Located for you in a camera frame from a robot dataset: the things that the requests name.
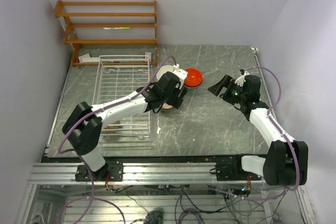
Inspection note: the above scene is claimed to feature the orange bowl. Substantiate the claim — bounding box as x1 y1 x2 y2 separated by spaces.
184 68 203 88

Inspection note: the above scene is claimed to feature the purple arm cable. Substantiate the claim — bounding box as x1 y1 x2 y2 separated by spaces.
209 66 301 201
57 55 182 224

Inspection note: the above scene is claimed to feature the aluminium rail frame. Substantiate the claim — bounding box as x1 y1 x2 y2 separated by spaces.
28 155 263 185

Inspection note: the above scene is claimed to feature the red white package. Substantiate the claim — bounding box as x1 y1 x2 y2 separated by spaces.
144 52 152 62

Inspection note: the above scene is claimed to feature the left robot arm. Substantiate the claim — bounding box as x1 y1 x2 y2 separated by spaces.
62 64 188 180

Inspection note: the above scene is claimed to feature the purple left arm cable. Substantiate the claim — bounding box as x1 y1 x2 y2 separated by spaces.
57 55 182 224

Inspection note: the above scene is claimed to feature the white wire dish rack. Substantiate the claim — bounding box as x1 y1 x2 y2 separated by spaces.
92 55 150 139

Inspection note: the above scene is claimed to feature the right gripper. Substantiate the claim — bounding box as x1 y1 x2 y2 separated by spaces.
208 74 247 105

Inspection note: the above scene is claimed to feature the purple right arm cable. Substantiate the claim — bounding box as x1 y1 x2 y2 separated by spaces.
209 66 301 201

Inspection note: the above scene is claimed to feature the green white marker pen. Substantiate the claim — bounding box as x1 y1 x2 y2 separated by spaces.
103 27 130 30

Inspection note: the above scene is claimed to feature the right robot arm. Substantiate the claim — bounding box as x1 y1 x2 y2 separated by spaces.
208 72 309 188

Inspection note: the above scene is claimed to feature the beige brown ceramic bowl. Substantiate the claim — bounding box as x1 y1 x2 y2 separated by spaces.
104 120 121 131

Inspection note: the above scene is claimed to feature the white box on shelf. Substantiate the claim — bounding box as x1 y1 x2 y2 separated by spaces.
78 54 99 63

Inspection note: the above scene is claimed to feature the white bowl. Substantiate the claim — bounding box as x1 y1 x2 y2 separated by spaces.
156 65 174 80

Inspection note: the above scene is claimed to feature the black glazed patterned bowl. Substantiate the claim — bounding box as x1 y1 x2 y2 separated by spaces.
162 103 174 110

